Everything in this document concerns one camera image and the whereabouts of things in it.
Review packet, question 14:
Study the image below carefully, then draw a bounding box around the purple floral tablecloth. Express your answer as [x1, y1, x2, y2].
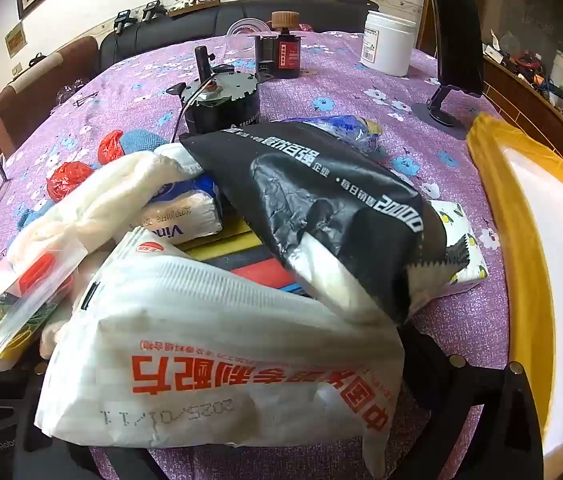
[0, 30, 512, 480]

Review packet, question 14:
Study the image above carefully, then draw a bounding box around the small red plastic bag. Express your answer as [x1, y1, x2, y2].
[96, 130, 128, 167]

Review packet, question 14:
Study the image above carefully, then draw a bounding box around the small black box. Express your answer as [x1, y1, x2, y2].
[254, 35, 277, 79]

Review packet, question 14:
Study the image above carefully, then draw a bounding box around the black cable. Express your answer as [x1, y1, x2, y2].
[172, 77, 212, 143]

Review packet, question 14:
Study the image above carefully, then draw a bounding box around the black tablet on stand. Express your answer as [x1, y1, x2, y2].
[425, 0, 485, 98]

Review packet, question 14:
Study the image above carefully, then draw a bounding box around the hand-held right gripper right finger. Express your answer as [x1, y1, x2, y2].
[386, 327, 545, 480]

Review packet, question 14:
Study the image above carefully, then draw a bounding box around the wooden strip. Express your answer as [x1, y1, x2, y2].
[168, 0, 221, 19]

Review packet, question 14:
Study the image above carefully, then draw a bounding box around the dark bottle brown cap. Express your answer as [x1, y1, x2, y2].
[270, 10, 303, 81]

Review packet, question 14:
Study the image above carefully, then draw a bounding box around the white plastic jar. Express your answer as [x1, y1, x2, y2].
[359, 10, 420, 77]

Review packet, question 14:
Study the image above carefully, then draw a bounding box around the white fluffy cloth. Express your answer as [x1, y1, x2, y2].
[6, 150, 212, 271]

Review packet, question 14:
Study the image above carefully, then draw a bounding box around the clear zip bag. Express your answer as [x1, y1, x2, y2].
[0, 237, 90, 387]

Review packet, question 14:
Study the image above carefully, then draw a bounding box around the coloured sponge stack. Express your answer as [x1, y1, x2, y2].
[182, 217, 317, 297]

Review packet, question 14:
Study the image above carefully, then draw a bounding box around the black sofa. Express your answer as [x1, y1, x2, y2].
[98, 0, 379, 73]

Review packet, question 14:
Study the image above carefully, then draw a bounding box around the grey phone stand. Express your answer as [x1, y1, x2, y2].
[410, 85, 465, 129]

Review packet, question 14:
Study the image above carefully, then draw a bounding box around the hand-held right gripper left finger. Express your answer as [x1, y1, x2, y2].
[0, 361, 112, 480]

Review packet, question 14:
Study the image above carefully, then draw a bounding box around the yellow rimmed white tray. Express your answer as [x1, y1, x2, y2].
[465, 111, 563, 471]

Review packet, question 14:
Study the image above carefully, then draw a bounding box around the blue white plastic bag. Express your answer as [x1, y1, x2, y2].
[306, 115, 395, 157]

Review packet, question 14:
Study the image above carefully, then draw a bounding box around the brown chair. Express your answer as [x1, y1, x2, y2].
[42, 35, 101, 95]
[0, 55, 70, 161]

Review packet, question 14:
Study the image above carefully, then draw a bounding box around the black cylindrical motor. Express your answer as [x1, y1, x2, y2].
[166, 46, 262, 137]

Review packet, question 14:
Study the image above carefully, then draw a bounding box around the wooden cabinet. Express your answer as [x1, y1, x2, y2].
[481, 55, 563, 173]

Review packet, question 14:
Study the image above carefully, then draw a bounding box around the lemon-print tissue pack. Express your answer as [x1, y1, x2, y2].
[406, 199, 489, 297]

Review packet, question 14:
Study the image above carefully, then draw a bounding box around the pile of assorted clutter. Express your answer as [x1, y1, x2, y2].
[481, 30, 563, 136]

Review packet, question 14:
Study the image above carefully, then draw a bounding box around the yellow wall plaque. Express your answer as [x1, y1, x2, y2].
[4, 24, 28, 59]

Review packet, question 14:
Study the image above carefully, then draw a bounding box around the tissue pack blue print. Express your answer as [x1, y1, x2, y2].
[139, 177, 225, 247]

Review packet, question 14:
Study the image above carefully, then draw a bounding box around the black packet white print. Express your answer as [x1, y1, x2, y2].
[180, 119, 448, 326]

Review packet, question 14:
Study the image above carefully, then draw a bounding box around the clear plastic bowl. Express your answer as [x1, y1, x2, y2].
[226, 17, 273, 57]

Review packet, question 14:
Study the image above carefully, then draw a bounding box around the large red plastic bag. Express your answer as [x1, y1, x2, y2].
[46, 161, 96, 204]

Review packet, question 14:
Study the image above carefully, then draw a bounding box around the white packet orange print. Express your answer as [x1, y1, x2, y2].
[34, 227, 406, 480]

